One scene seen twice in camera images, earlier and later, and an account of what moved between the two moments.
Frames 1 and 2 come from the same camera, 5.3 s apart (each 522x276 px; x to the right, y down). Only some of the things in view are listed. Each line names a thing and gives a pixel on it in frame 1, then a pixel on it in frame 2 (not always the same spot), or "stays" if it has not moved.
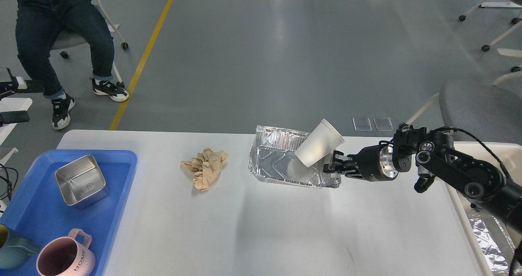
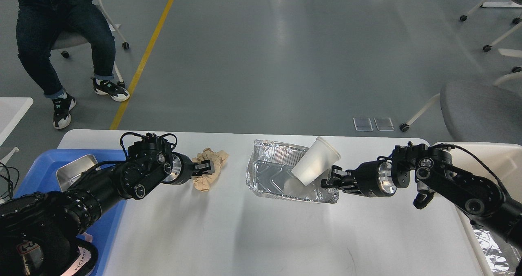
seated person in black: (44, 9) stays
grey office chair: (481, 111) stays
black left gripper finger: (8, 88) to (182, 168)
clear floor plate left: (362, 124) stays
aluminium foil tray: (273, 157) to (269, 173)
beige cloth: (206, 166) stays
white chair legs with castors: (505, 51) stays
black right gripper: (372, 163) to (378, 178)
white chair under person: (64, 38) stays
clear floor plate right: (383, 124) stays
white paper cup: (321, 142) to (316, 162)
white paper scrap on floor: (113, 27) stays
